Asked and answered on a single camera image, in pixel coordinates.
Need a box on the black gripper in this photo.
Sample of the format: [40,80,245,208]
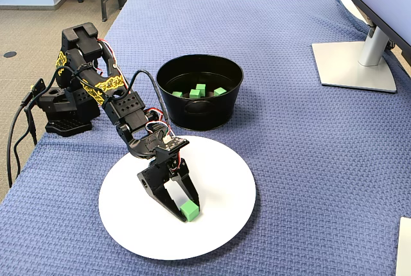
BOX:
[136,147,201,224]

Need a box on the thin black camera cable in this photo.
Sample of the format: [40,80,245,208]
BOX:
[127,69,171,131]

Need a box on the silver monitor stand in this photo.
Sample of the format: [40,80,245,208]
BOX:
[311,21,399,94]

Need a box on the red white servo wire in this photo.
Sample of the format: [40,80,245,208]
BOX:
[143,107,176,137]

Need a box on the white round plate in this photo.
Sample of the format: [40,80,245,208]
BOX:
[98,135,258,261]

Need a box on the black metal bucket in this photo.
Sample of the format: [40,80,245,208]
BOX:
[155,54,245,131]

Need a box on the blue waffle cloth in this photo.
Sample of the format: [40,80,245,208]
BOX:
[0,0,411,276]

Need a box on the small wrist camera board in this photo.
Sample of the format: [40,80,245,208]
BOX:
[153,134,191,159]

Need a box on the white flat object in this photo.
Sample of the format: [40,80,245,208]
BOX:
[395,216,411,276]

